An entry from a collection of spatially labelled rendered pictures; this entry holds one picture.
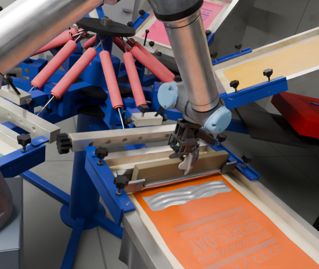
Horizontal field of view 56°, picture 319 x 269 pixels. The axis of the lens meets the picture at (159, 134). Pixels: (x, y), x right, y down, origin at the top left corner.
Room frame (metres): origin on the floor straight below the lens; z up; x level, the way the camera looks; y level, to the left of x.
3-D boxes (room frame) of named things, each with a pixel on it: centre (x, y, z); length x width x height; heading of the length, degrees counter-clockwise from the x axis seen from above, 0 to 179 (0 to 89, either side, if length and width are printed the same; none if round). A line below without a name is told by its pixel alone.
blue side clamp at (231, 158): (1.12, -0.31, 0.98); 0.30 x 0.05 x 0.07; 37
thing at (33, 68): (1.60, 0.40, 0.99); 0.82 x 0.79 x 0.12; 37
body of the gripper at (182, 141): (0.90, -0.09, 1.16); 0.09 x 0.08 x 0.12; 128
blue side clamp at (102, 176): (0.78, 0.13, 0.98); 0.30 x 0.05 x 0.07; 37
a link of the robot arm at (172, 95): (0.83, -0.04, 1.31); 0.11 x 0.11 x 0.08; 44
